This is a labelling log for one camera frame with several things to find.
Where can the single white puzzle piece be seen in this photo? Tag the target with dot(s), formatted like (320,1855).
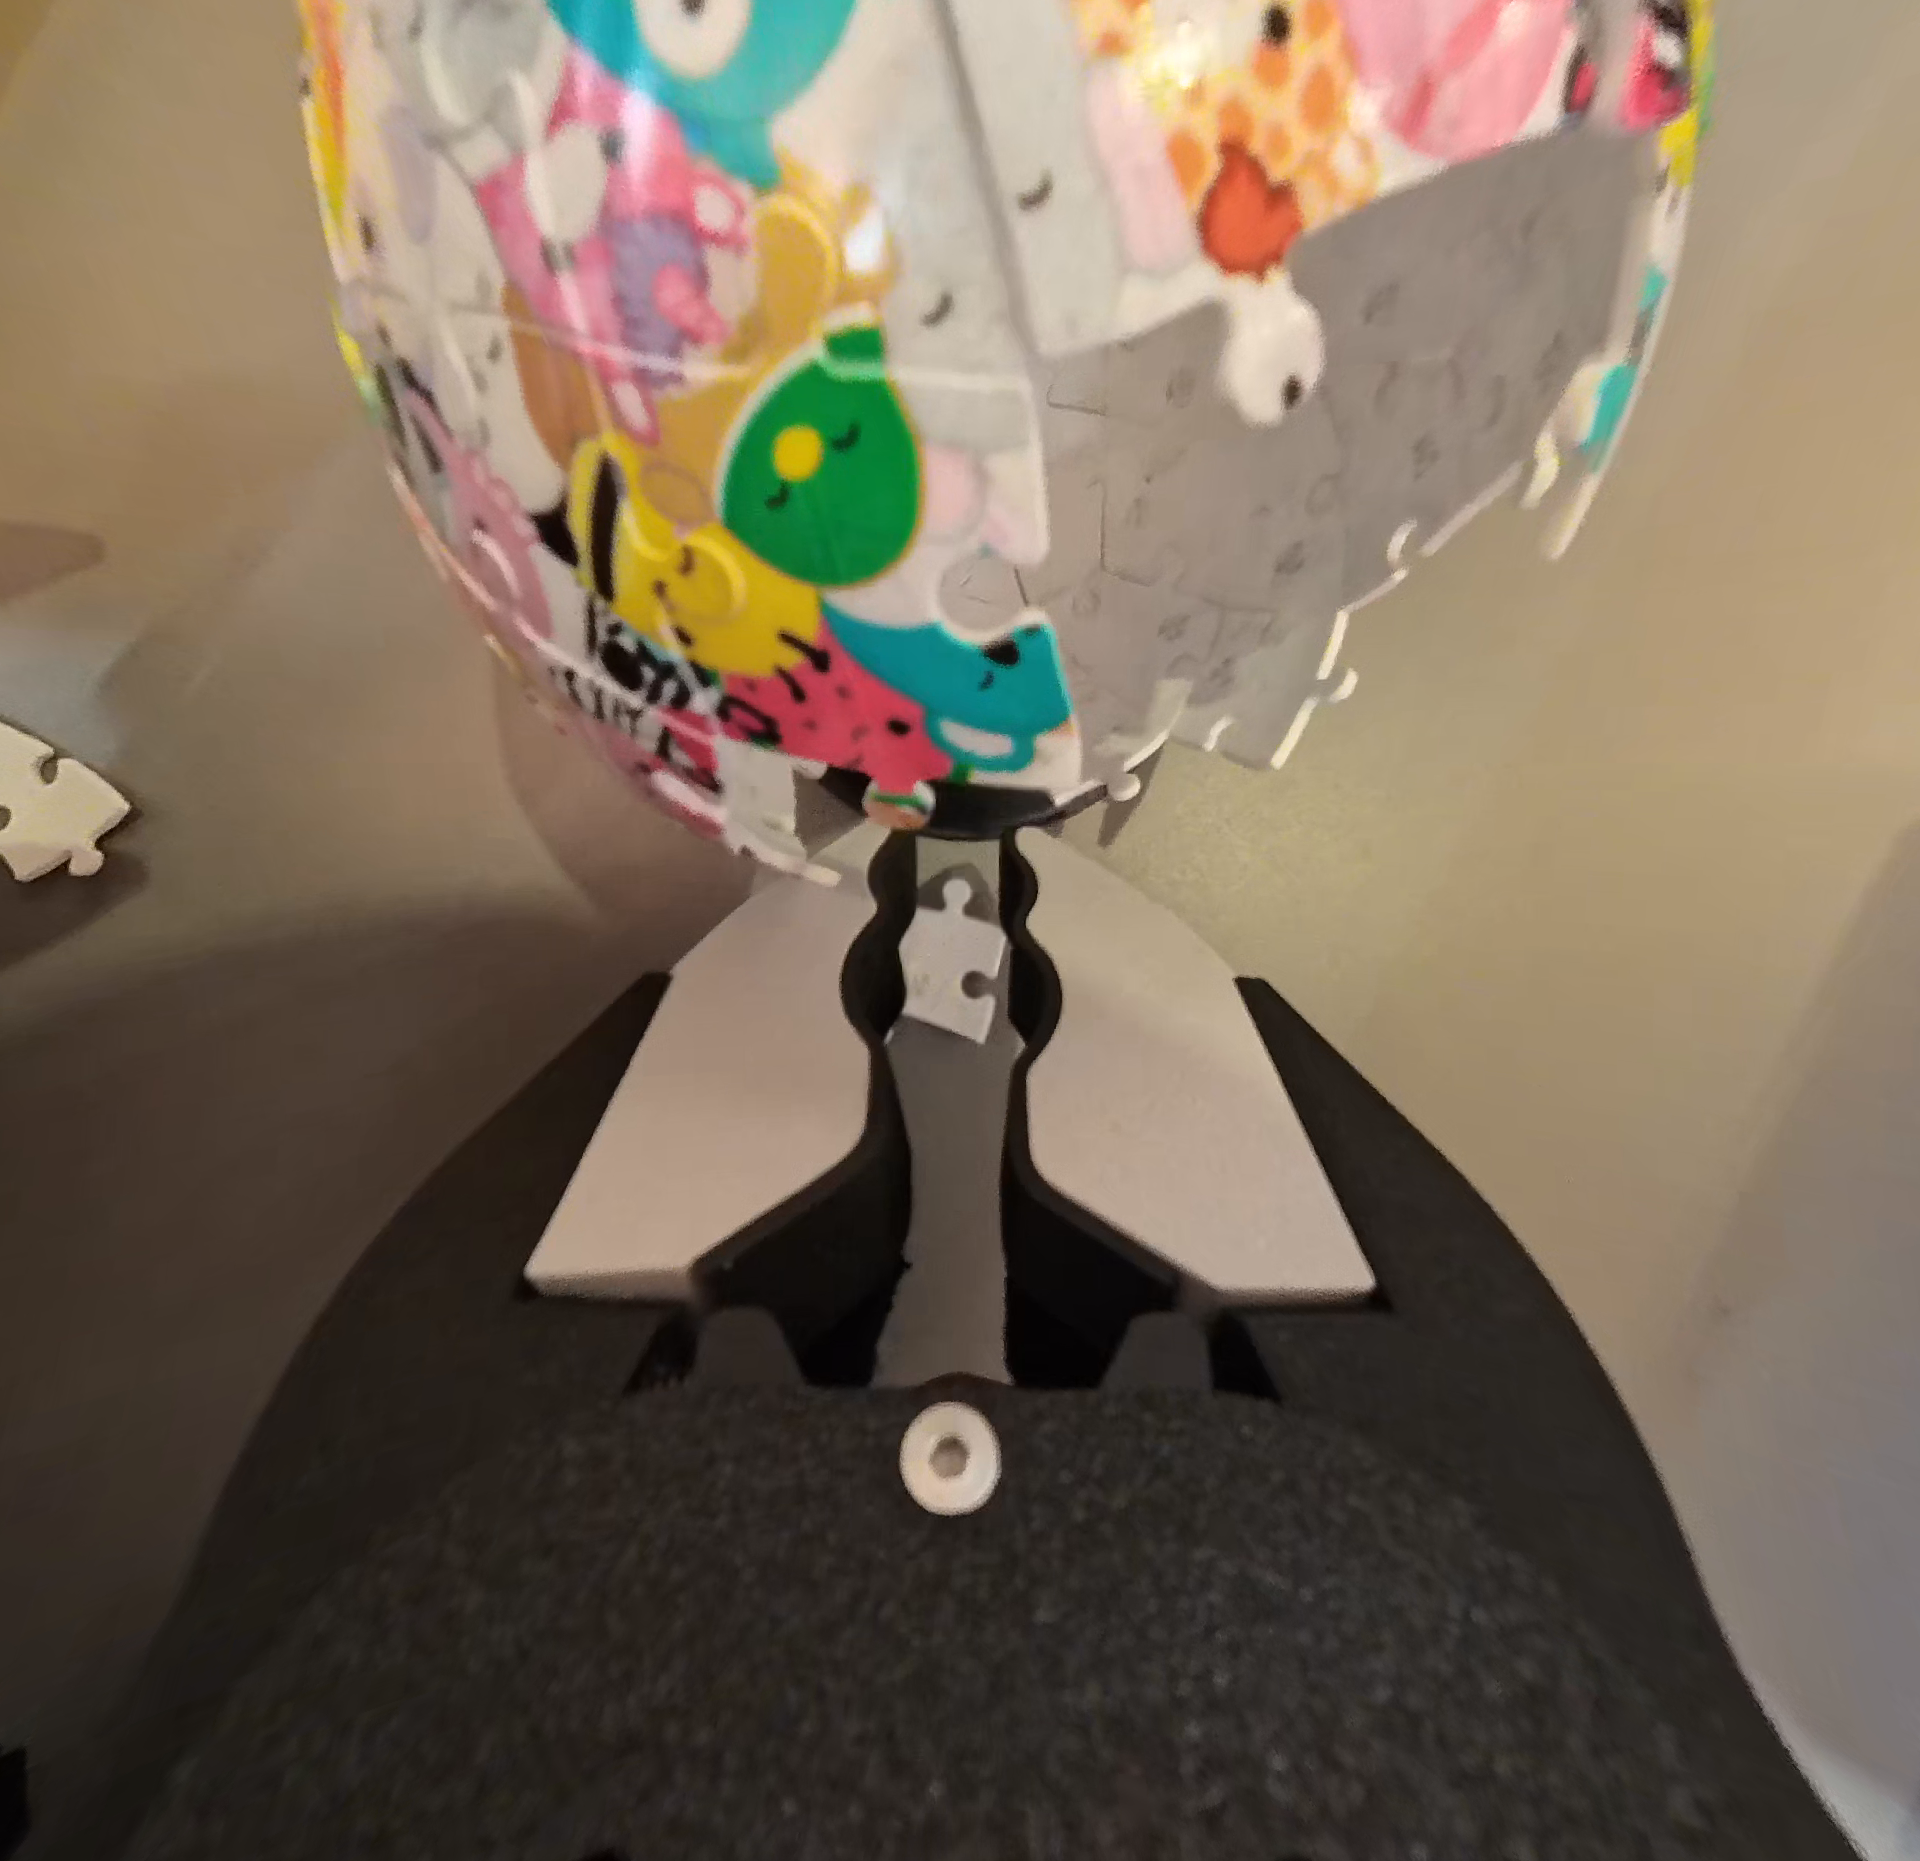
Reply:
(948,977)

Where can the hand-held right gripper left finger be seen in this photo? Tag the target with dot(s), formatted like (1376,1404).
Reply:
(707,1112)

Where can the joined white puzzle pieces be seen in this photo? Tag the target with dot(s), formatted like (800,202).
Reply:
(46,804)

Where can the colourful puzzle ball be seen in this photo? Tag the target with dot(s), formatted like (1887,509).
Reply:
(842,465)

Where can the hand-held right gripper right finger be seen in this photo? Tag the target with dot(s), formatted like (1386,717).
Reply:
(1186,1128)

